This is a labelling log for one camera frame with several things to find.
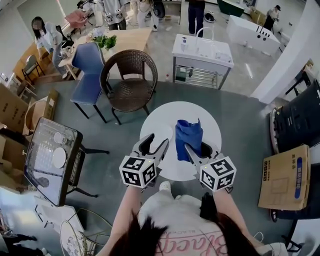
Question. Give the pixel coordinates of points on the blue cloth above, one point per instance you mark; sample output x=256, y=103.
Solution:
x=187, y=137

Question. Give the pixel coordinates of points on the light wooden table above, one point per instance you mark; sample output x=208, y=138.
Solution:
x=130, y=40

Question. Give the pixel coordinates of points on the cardboard box with blue label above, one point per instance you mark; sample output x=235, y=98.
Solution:
x=282, y=180

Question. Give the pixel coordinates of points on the small white dish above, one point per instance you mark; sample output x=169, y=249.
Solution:
x=58, y=137

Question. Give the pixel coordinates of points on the blue padded chair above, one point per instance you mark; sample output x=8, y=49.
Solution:
x=87, y=82

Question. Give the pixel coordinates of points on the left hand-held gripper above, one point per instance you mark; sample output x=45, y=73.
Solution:
x=136, y=172

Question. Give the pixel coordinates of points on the black framed glass table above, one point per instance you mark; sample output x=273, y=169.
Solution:
x=45, y=160

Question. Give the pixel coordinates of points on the black plastic crate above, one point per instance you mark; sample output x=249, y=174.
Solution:
x=300, y=117

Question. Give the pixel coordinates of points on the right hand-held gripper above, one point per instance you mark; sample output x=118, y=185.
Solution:
x=217, y=175

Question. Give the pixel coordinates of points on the brown wicker chair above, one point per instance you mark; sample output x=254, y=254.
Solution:
x=130, y=92

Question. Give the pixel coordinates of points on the white sink unit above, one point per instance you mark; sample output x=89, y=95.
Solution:
x=202, y=52

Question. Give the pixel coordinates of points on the round wooden hoop stool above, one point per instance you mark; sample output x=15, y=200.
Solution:
x=31, y=117

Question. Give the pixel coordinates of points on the potted flower plant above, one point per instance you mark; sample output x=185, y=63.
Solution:
x=106, y=41

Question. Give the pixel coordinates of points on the pink chair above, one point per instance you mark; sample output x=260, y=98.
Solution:
x=75, y=18

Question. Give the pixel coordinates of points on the white shirt with pink print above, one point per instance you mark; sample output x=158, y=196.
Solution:
x=180, y=215

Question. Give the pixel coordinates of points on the silver kettle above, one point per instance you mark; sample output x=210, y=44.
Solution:
x=66, y=52

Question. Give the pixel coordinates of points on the white cabinet with black marks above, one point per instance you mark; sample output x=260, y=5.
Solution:
x=250, y=32

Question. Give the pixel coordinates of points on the flat brown cardboard box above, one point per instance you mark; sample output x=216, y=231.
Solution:
x=51, y=103

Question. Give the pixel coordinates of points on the grey chair with black frame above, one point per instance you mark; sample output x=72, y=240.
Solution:
x=31, y=65

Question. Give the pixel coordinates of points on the large brown cardboard box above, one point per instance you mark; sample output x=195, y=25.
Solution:
x=11, y=107

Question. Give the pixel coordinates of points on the white curved faucet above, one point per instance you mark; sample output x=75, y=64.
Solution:
x=203, y=30

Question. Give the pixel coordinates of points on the white round table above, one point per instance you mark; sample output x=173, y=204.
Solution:
x=200, y=112

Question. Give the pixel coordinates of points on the person's left forearm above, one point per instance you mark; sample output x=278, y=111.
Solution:
x=122, y=215

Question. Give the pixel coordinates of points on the person's right forearm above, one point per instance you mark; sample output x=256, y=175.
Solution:
x=227, y=207

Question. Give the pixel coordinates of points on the large white dish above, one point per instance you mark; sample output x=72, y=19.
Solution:
x=59, y=157

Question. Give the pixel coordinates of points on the person's white shoe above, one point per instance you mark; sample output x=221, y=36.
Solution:
x=165, y=185

